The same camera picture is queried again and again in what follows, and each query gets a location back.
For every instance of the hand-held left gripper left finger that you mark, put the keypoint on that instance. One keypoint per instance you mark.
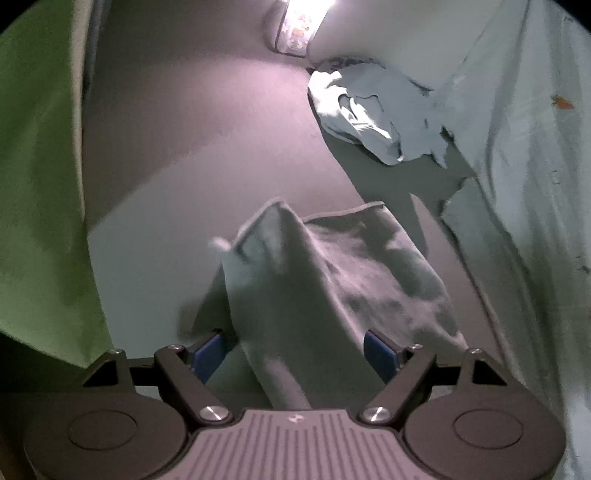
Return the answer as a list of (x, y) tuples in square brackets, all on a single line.
[(208, 359)]

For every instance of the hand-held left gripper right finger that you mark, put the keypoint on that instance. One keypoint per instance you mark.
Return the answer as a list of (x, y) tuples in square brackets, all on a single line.
[(381, 354)]

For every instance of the grey towel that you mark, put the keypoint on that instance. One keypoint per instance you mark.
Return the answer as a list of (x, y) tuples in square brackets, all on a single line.
[(323, 286)]

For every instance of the carrot print pale sheet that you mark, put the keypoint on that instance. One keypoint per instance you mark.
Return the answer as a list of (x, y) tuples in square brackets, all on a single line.
[(531, 161)]

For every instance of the green cloth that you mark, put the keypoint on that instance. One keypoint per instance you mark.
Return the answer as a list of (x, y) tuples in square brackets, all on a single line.
[(37, 184)]

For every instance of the crumpled pale blue garment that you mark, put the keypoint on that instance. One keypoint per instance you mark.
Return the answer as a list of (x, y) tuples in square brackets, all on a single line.
[(392, 104)]

